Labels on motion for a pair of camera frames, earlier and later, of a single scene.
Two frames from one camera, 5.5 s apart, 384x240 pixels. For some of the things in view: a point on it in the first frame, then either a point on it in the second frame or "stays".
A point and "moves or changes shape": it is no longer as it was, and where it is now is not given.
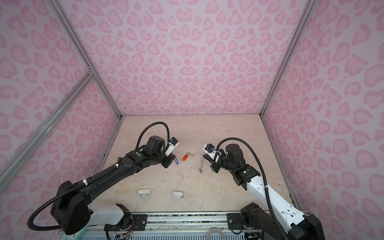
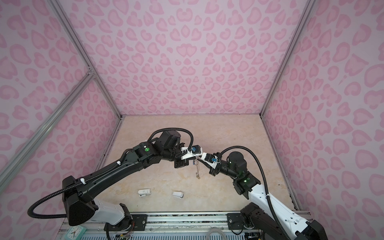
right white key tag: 178,194 stays
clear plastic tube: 216,230 stays
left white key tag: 143,193 stays
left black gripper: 170,158 to 182,163
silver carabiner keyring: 201,159 moves or changes shape
